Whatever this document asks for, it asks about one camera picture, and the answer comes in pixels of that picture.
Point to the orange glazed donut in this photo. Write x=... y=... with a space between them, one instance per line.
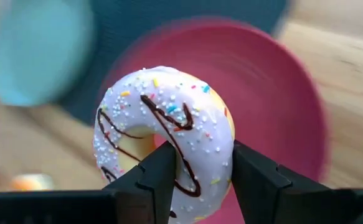
x=31 y=182

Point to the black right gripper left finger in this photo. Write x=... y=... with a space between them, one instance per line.
x=150 y=193

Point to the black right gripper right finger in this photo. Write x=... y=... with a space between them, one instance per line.
x=262 y=193

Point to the lavender iced sprinkle donut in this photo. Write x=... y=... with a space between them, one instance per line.
x=200 y=140

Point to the pale blue plate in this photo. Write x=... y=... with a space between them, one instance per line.
x=38 y=53

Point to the dark round mat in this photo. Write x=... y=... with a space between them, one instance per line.
x=184 y=9

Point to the pink plate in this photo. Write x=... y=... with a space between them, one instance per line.
x=262 y=93

